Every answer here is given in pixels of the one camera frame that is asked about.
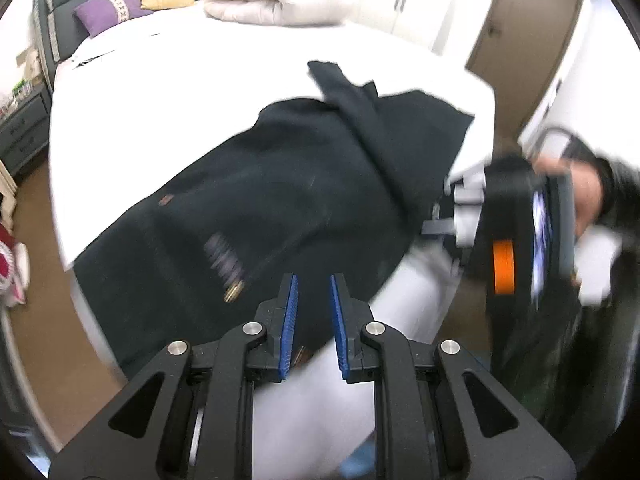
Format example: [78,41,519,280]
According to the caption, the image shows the black denim pants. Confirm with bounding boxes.
[74,61,472,376]

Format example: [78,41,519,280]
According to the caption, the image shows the person's right hand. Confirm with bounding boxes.
[534,156,604,238]

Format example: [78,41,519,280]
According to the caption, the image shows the dark grey nightstand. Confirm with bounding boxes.
[0,84,51,177]

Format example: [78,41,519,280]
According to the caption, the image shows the brown wooden door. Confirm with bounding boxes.
[466,0,582,141]

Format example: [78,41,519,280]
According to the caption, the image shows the purple patterned pillow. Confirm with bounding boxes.
[73,0,152,38]

